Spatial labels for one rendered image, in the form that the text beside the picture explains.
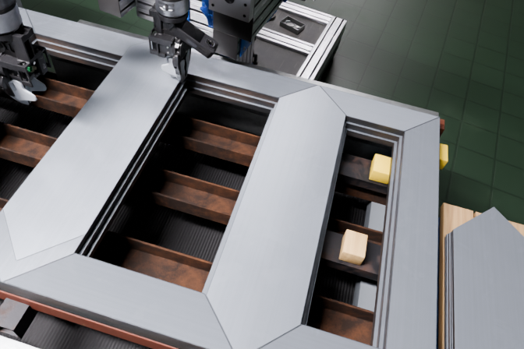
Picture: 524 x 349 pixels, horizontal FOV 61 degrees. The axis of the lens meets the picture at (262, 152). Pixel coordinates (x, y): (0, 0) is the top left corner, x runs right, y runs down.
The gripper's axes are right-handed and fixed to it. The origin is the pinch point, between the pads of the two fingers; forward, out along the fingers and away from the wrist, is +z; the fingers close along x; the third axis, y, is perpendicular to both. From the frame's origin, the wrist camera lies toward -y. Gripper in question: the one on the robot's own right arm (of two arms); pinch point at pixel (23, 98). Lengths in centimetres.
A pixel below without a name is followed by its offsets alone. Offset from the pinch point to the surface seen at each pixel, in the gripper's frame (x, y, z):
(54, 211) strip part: -21.1, 18.9, 5.9
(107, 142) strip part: -1.0, 19.9, 5.9
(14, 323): -40.7, 20.0, 15.4
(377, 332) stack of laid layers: -24, 86, 10
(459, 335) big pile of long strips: -20, 101, 8
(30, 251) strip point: -30.2, 19.3, 6.0
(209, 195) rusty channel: 4.8, 42.7, 24.6
